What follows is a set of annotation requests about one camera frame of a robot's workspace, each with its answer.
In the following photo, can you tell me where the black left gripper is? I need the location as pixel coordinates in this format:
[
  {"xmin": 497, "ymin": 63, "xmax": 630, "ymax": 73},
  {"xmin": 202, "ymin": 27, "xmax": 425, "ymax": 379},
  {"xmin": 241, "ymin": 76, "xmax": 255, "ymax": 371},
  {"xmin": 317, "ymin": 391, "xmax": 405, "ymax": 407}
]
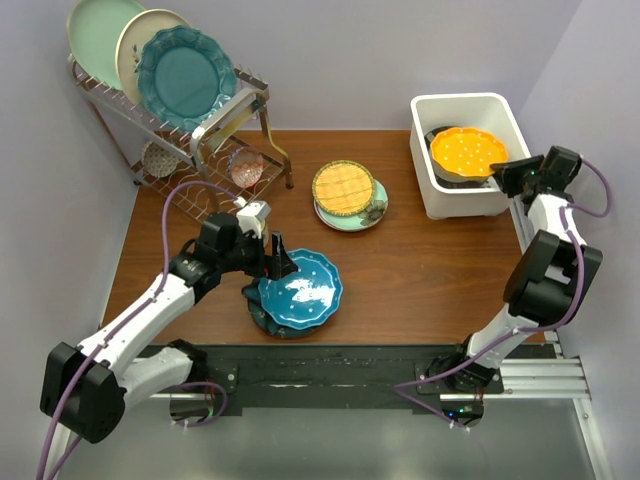
[{"xmin": 218, "ymin": 227, "xmax": 297, "ymax": 281}]

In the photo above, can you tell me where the teal dotted scalloped plate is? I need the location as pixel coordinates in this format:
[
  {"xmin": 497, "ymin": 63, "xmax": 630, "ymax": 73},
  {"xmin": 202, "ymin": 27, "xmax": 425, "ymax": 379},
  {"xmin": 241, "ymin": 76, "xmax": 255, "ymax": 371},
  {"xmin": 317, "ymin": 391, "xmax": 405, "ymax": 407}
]
[{"xmin": 258, "ymin": 248, "xmax": 344, "ymax": 331}]

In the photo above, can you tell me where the orange dotted scalloped plate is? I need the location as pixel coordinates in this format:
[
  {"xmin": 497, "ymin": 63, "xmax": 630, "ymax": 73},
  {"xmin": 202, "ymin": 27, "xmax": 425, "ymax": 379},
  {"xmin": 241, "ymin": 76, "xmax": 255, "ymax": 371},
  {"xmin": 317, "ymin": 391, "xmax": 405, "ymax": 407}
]
[{"xmin": 429, "ymin": 127, "xmax": 509, "ymax": 183}]

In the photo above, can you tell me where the white plastic bin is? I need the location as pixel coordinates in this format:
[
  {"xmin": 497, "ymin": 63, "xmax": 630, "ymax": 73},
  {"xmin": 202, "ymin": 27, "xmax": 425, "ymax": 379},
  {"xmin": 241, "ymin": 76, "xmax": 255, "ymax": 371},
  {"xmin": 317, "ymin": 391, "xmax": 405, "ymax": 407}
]
[{"xmin": 409, "ymin": 92, "xmax": 530, "ymax": 219}]

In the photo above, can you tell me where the black rimmed cream plate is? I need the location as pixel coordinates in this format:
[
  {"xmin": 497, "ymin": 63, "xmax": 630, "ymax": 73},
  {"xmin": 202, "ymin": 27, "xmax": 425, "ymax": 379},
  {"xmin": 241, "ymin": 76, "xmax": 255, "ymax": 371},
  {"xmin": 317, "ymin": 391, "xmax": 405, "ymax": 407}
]
[{"xmin": 424, "ymin": 125, "xmax": 490, "ymax": 189}]

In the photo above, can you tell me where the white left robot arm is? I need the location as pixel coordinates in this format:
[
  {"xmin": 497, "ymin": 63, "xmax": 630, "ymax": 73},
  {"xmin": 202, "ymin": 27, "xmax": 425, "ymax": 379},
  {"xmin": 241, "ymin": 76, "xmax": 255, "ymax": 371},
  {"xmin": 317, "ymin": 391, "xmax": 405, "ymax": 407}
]
[{"xmin": 40, "ymin": 213, "xmax": 298, "ymax": 444}]

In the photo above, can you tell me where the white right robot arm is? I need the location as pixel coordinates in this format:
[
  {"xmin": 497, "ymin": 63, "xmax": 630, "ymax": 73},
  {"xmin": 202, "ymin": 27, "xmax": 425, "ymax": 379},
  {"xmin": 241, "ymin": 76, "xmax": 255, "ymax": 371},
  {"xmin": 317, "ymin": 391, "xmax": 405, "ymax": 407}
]
[{"xmin": 423, "ymin": 146, "xmax": 603, "ymax": 393}]

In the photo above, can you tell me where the cream mug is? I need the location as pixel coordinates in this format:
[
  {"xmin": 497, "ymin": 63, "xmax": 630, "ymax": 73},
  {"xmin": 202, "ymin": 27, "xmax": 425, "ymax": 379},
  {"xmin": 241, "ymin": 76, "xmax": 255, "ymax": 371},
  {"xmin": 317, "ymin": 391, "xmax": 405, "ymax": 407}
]
[{"xmin": 260, "ymin": 220, "xmax": 270, "ymax": 246}]

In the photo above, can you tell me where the dark blue square plate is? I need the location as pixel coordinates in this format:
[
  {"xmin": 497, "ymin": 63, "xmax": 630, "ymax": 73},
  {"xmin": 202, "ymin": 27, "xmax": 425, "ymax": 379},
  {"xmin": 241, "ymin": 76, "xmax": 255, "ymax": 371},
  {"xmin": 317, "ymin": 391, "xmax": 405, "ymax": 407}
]
[{"xmin": 241, "ymin": 279, "xmax": 266, "ymax": 329}]

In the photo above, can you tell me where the dark teal round plate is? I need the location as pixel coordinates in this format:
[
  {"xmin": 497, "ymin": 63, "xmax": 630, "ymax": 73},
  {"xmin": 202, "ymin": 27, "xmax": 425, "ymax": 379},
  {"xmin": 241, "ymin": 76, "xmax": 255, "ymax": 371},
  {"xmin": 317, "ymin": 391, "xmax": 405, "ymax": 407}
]
[{"xmin": 251, "ymin": 310, "xmax": 317, "ymax": 340}]

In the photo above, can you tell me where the yellow woven pattern plate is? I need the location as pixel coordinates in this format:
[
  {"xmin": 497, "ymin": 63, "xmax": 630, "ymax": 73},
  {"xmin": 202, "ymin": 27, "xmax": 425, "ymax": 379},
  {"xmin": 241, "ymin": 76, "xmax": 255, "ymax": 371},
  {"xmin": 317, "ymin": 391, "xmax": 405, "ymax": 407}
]
[{"xmin": 312, "ymin": 160, "xmax": 376, "ymax": 217}]

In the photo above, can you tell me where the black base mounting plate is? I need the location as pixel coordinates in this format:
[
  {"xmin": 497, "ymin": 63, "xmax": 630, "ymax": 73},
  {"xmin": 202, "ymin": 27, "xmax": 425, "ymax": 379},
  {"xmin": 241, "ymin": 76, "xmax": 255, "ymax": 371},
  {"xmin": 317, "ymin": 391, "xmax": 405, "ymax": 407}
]
[{"xmin": 134, "ymin": 343, "xmax": 506, "ymax": 419}]

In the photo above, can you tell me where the red patterned small bowl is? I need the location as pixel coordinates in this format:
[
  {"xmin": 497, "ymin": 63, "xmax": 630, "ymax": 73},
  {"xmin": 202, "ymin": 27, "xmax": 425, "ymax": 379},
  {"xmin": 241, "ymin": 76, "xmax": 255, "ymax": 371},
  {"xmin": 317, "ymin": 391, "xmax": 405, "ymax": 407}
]
[{"xmin": 228, "ymin": 147, "xmax": 265, "ymax": 189}]

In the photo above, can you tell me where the mint floral plate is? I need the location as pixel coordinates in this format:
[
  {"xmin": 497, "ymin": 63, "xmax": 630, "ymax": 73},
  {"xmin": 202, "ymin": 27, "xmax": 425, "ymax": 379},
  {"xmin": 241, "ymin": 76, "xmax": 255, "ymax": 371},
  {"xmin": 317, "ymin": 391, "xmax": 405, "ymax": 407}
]
[{"xmin": 314, "ymin": 180, "xmax": 389, "ymax": 232}]

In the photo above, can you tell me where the metal dish rack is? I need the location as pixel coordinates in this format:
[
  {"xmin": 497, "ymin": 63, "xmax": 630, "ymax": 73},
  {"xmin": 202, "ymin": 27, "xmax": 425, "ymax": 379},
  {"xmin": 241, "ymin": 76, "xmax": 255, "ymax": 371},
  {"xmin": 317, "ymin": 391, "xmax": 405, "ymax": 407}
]
[{"xmin": 67, "ymin": 55, "xmax": 294, "ymax": 221}]

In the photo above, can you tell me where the white patterned small bowl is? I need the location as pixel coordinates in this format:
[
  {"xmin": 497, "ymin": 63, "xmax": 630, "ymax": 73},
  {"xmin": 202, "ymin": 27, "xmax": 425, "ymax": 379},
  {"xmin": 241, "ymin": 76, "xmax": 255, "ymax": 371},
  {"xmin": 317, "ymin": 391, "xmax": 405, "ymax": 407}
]
[{"xmin": 141, "ymin": 141, "xmax": 181, "ymax": 179}]

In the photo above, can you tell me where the teal scalloped large plate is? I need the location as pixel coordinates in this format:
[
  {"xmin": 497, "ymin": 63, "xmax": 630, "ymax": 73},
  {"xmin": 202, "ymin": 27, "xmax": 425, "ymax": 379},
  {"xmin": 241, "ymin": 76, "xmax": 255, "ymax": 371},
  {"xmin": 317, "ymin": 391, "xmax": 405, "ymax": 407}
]
[{"xmin": 137, "ymin": 25, "xmax": 237, "ymax": 133}]

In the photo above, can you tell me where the cream floral large plate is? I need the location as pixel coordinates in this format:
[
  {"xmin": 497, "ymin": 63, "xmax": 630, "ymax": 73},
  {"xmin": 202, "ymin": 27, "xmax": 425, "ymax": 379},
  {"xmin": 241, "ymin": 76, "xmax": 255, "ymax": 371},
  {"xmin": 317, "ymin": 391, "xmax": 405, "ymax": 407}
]
[{"xmin": 115, "ymin": 9, "xmax": 191, "ymax": 105}]

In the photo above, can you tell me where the mint green large plate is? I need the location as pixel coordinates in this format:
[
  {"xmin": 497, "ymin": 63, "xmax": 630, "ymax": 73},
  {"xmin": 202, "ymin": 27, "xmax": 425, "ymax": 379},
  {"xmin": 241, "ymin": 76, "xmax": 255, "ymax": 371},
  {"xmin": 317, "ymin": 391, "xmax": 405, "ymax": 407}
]
[{"xmin": 67, "ymin": 0, "xmax": 146, "ymax": 90}]

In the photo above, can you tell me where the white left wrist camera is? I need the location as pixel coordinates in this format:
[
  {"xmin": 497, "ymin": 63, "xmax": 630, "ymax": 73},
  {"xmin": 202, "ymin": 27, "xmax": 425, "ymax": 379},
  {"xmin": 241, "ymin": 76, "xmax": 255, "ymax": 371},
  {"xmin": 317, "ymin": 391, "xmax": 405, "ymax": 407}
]
[{"xmin": 234, "ymin": 197, "xmax": 271, "ymax": 238}]

